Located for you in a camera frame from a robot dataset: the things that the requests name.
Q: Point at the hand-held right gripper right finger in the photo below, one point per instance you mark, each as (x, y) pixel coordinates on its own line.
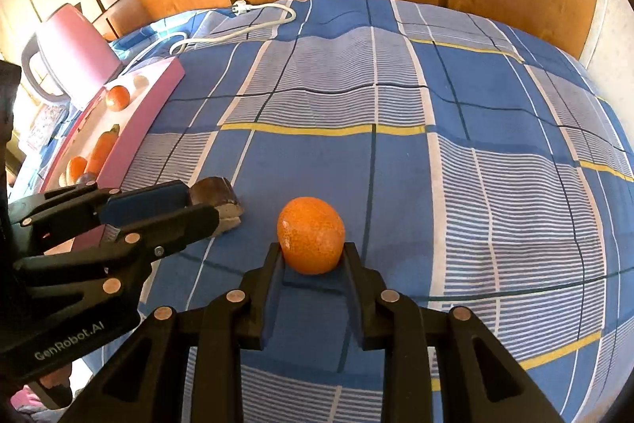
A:
(354, 304)

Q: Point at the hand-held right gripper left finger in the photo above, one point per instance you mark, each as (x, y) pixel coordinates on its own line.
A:
(272, 309)

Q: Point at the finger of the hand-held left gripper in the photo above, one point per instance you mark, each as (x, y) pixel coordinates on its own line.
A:
(188, 222)
(148, 202)

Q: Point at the orange carrot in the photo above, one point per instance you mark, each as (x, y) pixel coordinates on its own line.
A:
(101, 150)

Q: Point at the orange mandarin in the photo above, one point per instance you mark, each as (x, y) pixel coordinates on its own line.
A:
(118, 98)
(309, 229)
(76, 168)

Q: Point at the pink rimmed white tray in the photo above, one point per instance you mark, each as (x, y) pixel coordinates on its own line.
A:
(143, 115)

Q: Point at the small yellowish round fruit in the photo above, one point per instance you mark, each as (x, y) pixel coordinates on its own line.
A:
(141, 81)

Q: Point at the patterned flat box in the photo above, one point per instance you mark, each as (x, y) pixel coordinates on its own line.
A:
(44, 125)

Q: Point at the pink electric kettle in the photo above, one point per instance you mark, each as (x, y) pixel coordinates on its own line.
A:
(74, 51)

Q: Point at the blue plaid blanket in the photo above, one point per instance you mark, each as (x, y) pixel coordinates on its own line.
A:
(446, 155)

